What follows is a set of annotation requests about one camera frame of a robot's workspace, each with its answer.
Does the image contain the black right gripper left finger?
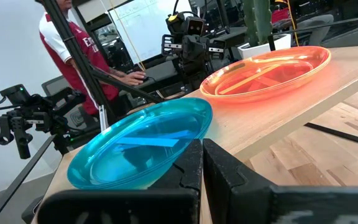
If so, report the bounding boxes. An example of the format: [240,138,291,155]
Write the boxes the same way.
[37,138,204,224]

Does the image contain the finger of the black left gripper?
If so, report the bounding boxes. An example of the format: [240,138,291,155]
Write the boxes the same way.
[182,40,196,62]
[194,41,207,62]

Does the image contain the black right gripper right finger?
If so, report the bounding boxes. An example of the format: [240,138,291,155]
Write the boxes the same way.
[203,138,358,224]

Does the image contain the orange plate with short stripe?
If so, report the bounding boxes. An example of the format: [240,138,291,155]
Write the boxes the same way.
[200,47,332,103]

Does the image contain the teal plate with plain stripe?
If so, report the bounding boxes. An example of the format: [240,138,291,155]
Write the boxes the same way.
[68,101,213,190]

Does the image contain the teal plate with figure pattern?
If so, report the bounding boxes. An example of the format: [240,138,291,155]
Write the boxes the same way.
[67,96,214,190]

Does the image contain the grey side desk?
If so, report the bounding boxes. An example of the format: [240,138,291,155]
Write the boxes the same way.
[125,57,183,95]

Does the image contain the orange plate with wide stripe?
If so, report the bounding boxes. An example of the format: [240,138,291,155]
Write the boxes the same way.
[200,49,331,104]

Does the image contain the green cactus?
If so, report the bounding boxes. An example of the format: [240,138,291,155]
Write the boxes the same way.
[242,0,273,48]

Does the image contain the person's hand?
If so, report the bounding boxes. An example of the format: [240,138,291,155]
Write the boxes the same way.
[121,70,147,87]

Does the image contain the white hexagonal plant pot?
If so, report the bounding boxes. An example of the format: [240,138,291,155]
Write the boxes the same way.
[237,33,292,61]

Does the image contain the computer monitor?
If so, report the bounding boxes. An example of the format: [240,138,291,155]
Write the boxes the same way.
[93,22,135,73]

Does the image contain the person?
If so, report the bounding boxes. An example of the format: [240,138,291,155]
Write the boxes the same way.
[34,0,147,116]

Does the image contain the black mesh office chair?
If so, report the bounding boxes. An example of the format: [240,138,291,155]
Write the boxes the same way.
[40,75,103,132]

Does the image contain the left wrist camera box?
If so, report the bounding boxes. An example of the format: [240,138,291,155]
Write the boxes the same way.
[185,16,207,37]

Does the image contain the yellow cable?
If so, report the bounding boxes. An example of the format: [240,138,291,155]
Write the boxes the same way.
[275,0,301,48]

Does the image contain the silver frame bracket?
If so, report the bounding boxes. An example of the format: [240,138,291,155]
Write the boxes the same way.
[98,103,109,132]

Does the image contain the black robot handle device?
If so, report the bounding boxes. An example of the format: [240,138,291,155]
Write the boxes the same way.
[0,83,87,161]

